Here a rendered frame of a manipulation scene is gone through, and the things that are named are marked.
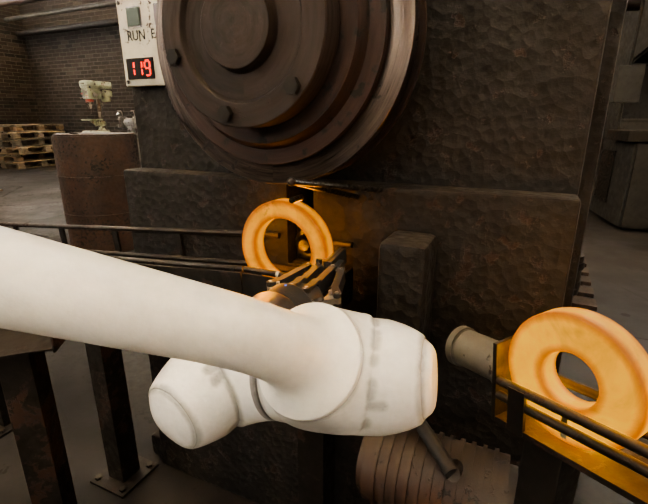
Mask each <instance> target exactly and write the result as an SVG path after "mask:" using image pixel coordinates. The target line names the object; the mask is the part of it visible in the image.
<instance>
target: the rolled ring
mask: <svg viewBox="0 0 648 504"><path fill-rule="evenodd" d="M277 218H282V219H287V220H289V221H291V222H293V223H295V224H296V225H297V226H298V227H299V228H300V229H301V230H302V231H303V232H304V234H305V235H306V237H307V239H308V241H309V244H310V249H311V260H310V263H312V265H315V264H316V259H317V258H321V259H322V260H323V259H325V258H328V257H329V256H330V255H331V254H332V253H333V242H332V238H331V234H330V232H329V229H328V227H327V225H326V224H325V222H324V220H323V219H322V218H321V216H320V215H319V214H318V213H317V212H316V211H315V210H314V209H312V208H311V207H310V206H308V205H307V204H305V203H303V202H301V201H299V202H296V203H293V204H291V203H290V202H289V198H281V199H276V200H273V201H269V202H266V203H264V204H262V205H260V206H258V207H257V208H256V209H255V210H254V211H253V212H252V213H251V214H250V216H249V217H248V219H247V221H246V223H245V225H244V229H243V234H242V248H243V254H244V257H245V260H246V263H247V265H248V266H249V267H255V268H261V269H267V270H273V271H279V270H278V269H277V268H276V267H275V266H274V265H273V264H272V263H271V261H270V260H269V258H268V256H267V254H266V251H265V247H264V234H265V231H266V228H267V226H268V225H269V224H270V222H271V221H273V220H274V219H277Z"/></svg>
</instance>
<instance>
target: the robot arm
mask: <svg viewBox="0 0 648 504"><path fill-rule="evenodd" d="M346 263H347V259H346V248H340V247H338V248H337V249H336V250H335V251H334V252H333V253H332V254H331V255H330V256H329V257H328V258H325V259H323V260H322V259H321V258H317V259H316V264H315V265H312V263H310V262H307V263H304V264H303V265H301V266H299V267H297V268H295V269H293V270H291V271H289V272H287V273H285V274H284V275H282V276H280V277H278V278H274V279H271V280H268V281H266V285H267V291H266V292H261V293H258V294H256V295H255V296H254V297H249V296H246V295H243V294H239V293H236V292H232V291H229V290H226V289H222V288H219V287H215V286H212V285H208V284H205V283H201V282H198V281H194V280H191V279H187V278H183V277H180V276H176V275H173V274H169V273H166V272H162V271H159V270H155V269H152V268H148V267H145V266H141V265H138V264H134V263H131V262H127V261H123V260H120V259H116V258H113V257H109V256H106V255H102V254H99V253H95V252H92V251H88V250H85V249H81V248H78V247H74V246H71V245H67V244H63V243H60V242H56V241H53V240H49V239H46V238H42V237H39V236H35V235H32V234H28V233H25V232H21V231H18V230H14V229H10V228H7V227H3V226H0V328H1V329H7V330H13V331H19V332H24V333H30V334H36V335H42V336H47V337H53V338H59V339H65V340H70V341H76V342H82V343H88V344H93V345H99V346H105V347H111V348H116V349H122V350H128V351H134V352H139V353H145V354H151V355H157V356H163V357H169V358H170V360H169V361H168V362H167V363H166V364H165V366H164V367H163V368H162V369H161V371H160V372H159V374H158V375H157V377H156V378H155V380H154V382H153V383H152V385H151V387H150V389H149V394H148V396H149V404H150V411H151V413H152V416H153V419H154V421H155V422H156V424H157V426H158V427H159V428H160V430H161V431H162V432H163V433H164V434H165V435H166V436H167V437H169V438H170V439H171V440H172V441H174V442H175V443H177V444H178V445H180V446H182V447H184V448H187V449H196V448H199V447H202V446H205V445H207V444H210V443H212V442H214V441H216V440H218V439H220V438H223V437H225V436H226V435H228V434H229V433H230V432H231V431H232V430H233V429H235V428H236V427H245V426H247V425H251V424H255V423H259V422H265V421H279V422H284V423H287V424H289V425H291V426H293V427H295V428H298V429H302V430H306V431H311V432H317V433H324V434H332V435H357V436H387V435H393V434H397V433H401V432H405V431H408V430H411V429H413V428H416V427H418V426H420V425H422V423H423V422H424V420H425V419H426V418H427V417H428V416H430V415H431V414H432V413H433V411H434V409H435V407H436V401H437V386H438V368H437V355H436V351H435V349H434V347H433V345H432V344H431V343H430V342H428V341H427V340H426V337H425V336H424V335H423V334H422V333H420V332H419V331H417V330H415V329H413V328H412V327H409V326H407V325H405V324H402V323H399V322H396V321H393V320H389V319H379V318H372V316H371V315H369V314H366V313H359V312H355V311H350V310H345V309H341V294H342V291H343V288H344V285H345V281H346V278H345V267H344V265H345V264H346ZM304 270H305V273H304ZM331 284H332V286H331V289H330V290H328V294H327V295H326V296H325V297H323V295H322V294H323V293H324V292H325V291H326V290H327V289H328V288H329V287H330V285H331ZM332 305H333V306H332Z"/></svg>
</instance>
